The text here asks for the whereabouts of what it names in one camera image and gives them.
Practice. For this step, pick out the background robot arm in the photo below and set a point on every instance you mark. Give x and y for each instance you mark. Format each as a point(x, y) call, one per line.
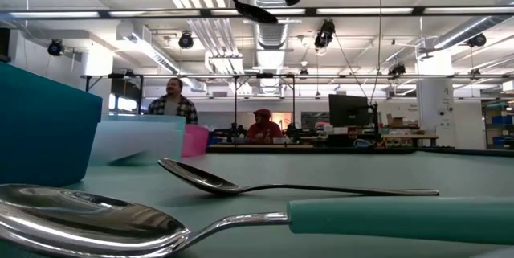
point(295, 132)
point(231, 133)

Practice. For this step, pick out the long ceiling light strip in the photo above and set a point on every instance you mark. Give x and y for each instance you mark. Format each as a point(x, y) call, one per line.
point(361, 11)

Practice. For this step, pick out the white ceiling pipes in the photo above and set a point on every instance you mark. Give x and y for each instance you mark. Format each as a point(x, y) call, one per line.
point(202, 33)

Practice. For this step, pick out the person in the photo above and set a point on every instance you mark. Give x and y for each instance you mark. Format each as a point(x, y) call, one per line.
point(172, 105)
point(263, 129)

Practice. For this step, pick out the black computer monitor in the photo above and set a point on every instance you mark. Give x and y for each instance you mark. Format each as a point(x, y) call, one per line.
point(347, 111)

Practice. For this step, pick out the blue plastic bin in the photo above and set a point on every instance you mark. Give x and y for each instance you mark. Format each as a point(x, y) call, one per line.
point(44, 129)

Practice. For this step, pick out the pink plastic bin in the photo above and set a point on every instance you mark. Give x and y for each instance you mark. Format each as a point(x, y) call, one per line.
point(197, 141)

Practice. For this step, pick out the translucent plastic bin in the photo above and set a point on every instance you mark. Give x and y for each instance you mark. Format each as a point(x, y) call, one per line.
point(136, 137)

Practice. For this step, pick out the cardboard box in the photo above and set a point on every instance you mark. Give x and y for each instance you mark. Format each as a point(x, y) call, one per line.
point(395, 122)

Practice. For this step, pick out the white column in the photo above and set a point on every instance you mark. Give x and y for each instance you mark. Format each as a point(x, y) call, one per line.
point(435, 101)

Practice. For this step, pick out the shelf with blue bins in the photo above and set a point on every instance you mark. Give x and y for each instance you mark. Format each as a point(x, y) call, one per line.
point(500, 129)

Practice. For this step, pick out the silver round ventilation duct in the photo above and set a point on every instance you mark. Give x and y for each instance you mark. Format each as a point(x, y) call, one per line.
point(273, 45)

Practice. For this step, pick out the hanging black camera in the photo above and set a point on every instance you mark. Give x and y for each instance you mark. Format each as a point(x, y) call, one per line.
point(325, 35)
point(56, 47)
point(185, 41)
point(477, 40)
point(396, 69)

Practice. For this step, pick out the white rectangular ceiling duct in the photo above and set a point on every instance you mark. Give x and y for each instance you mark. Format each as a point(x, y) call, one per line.
point(160, 59)

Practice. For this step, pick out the black background workstation frame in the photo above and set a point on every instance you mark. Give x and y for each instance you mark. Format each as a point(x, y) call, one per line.
point(235, 101)

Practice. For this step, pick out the black table frame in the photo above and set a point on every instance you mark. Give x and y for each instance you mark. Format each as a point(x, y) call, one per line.
point(321, 150)

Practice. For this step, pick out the diagonal silver duct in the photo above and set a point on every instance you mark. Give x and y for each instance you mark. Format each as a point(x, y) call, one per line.
point(462, 35)

